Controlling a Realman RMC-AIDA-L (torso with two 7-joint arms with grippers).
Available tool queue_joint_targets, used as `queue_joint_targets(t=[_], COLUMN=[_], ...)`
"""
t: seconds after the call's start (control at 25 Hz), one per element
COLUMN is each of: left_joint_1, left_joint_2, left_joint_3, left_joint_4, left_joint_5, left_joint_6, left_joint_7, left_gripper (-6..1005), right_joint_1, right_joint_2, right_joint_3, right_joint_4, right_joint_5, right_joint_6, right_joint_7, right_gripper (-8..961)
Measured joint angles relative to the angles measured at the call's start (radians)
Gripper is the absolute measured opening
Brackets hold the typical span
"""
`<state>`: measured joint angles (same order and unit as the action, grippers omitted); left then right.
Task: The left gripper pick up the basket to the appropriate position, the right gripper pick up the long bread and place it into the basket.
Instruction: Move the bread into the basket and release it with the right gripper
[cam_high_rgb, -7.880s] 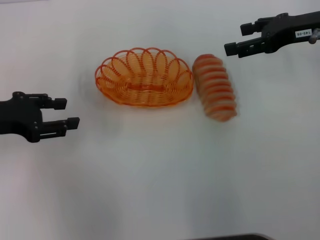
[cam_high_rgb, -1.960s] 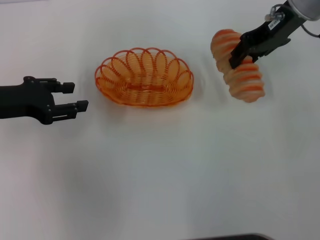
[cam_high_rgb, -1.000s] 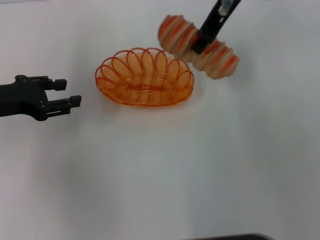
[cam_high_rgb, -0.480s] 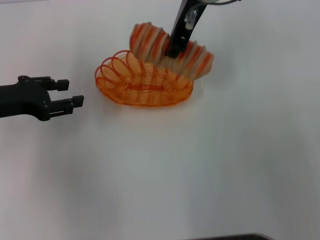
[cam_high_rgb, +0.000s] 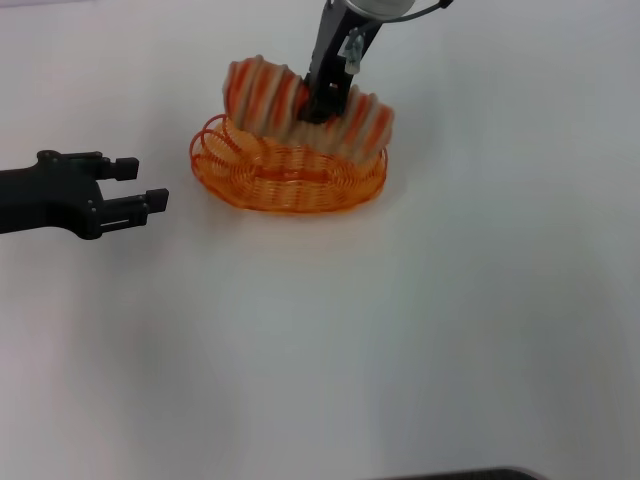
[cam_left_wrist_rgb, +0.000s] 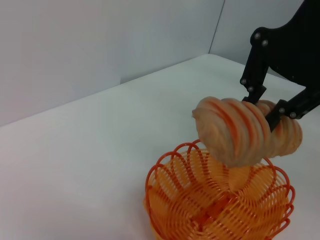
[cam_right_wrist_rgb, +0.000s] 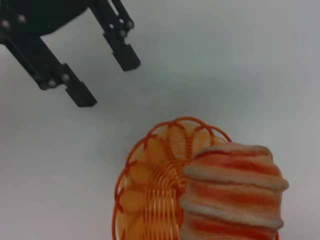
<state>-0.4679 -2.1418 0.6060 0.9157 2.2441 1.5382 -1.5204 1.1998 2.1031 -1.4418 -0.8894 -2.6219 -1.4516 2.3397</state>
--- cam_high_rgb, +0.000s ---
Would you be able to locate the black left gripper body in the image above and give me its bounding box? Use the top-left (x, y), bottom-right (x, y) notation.
top-left (0, 149), bottom-right (104, 242)

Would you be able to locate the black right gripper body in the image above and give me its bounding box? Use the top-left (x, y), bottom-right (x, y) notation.
top-left (301, 0), bottom-right (382, 97)

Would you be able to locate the orange striped bread loaf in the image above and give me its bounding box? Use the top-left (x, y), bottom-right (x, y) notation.
top-left (222, 53), bottom-right (397, 164)

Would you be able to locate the orange woven wire basket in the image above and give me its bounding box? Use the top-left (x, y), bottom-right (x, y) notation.
top-left (188, 113), bottom-right (389, 215)

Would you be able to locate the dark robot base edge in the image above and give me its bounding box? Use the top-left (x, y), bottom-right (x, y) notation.
top-left (397, 466), bottom-right (547, 480)

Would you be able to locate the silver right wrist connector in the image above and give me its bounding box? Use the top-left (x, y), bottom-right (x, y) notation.
top-left (341, 29), bottom-right (365, 76)

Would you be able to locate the grey right wrist cable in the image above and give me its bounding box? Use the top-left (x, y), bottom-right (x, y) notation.
top-left (398, 0), bottom-right (454, 24)

